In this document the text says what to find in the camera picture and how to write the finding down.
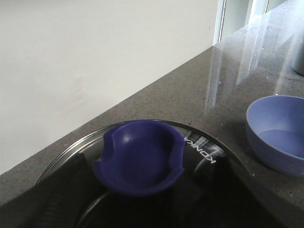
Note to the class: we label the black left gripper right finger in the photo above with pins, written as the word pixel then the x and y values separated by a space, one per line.
pixel 228 203

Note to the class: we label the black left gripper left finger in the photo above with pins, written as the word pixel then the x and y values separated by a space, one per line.
pixel 53 203

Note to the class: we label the glass pot lid blue knob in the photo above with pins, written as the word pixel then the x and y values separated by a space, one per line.
pixel 147 174

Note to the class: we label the light blue bowl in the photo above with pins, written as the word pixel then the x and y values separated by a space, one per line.
pixel 275 131

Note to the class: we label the grey metal cup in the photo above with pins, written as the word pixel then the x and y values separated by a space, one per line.
pixel 298 61

